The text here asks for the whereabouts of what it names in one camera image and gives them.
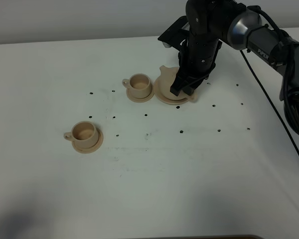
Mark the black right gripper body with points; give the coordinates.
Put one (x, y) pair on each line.
(197, 57)

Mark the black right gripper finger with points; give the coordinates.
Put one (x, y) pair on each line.
(191, 84)
(180, 83)

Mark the brown ceramic teapot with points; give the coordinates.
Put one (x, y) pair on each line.
(167, 78)

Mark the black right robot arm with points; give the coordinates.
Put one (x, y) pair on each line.
(213, 22)

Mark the large brown teapot saucer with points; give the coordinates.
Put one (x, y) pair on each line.
(162, 98)

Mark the far brown teacup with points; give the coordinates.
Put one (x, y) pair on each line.
(137, 81)

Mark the brown teacup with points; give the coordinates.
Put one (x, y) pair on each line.
(137, 81)
(84, 135)

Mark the far brown cup saucer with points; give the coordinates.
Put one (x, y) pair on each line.
(140, 95)

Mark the brown cup saucer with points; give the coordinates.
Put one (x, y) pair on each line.
(140, 95)
(91, 149)

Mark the near brown teacup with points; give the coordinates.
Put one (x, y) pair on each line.
(84, 135)

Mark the near brown cup saucer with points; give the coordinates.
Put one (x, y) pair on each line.
(91, 149)

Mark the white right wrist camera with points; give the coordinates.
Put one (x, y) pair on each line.
(176, 34)

